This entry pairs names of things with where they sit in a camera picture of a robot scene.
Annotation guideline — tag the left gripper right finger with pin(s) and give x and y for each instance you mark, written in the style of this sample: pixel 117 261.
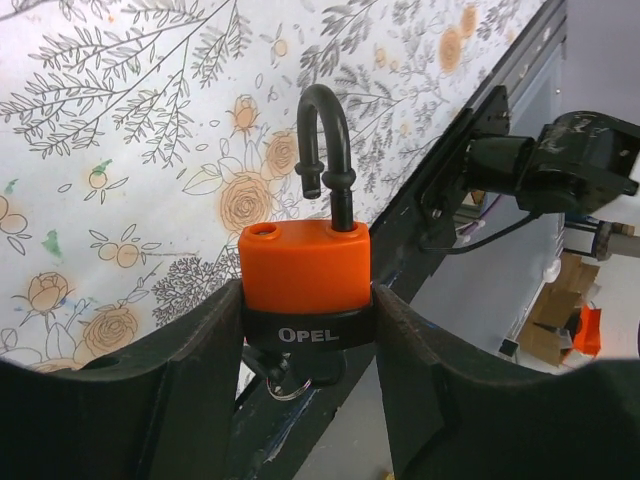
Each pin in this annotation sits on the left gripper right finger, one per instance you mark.
pixel 453 411

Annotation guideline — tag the orange black padlock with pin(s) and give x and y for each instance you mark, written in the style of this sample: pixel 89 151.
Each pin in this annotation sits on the orange black padlock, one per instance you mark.
pixel 307 283

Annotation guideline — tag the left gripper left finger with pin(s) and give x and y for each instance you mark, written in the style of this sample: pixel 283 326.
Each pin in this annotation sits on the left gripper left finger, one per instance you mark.
pixel 159 408

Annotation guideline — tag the floral table mat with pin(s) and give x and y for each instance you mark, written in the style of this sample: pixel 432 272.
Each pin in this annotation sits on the floral table mat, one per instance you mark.
pixel 139 138

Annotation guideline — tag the black-headed key bunch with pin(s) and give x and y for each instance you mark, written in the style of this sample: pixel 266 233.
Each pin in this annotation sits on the black-headed key bunch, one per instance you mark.
pixel 290 375

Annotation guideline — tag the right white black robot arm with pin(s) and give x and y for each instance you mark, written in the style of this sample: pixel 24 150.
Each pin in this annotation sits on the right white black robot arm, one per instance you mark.
pixel 584 163

